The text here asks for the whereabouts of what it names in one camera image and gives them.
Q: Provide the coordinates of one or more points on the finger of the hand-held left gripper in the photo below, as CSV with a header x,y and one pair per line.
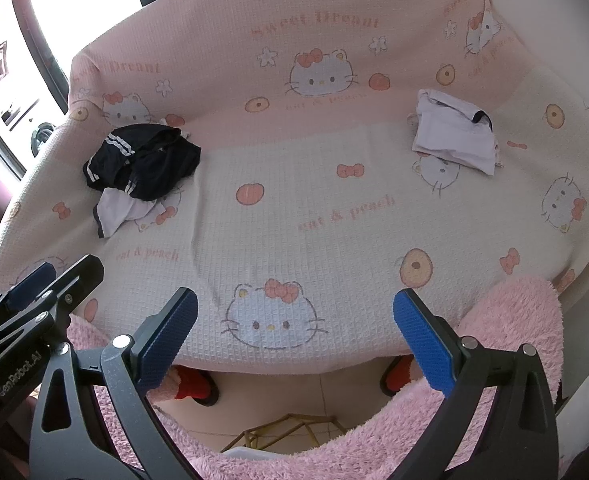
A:
x,y
77,285
32,285

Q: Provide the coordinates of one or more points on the red slipper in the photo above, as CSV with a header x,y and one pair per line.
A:
x,y
194,385
399,375

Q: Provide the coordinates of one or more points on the folded white shirt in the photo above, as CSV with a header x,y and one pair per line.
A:
x,y
449,135

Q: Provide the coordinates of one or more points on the white shirt dark collar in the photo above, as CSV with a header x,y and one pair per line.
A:
x,y
114,210

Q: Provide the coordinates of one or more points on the white washing machine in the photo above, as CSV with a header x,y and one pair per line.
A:
x,y
9,95

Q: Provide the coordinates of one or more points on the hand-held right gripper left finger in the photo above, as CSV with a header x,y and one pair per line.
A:
x,y
167,332

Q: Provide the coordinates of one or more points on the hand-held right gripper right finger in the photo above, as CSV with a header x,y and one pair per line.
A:
x,y
424,340

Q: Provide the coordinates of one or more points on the navy white-striped pants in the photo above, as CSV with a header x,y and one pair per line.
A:
x,y
169,160

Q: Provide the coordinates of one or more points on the pink cat-print blanket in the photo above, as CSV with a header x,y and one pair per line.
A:
x,y
324,220

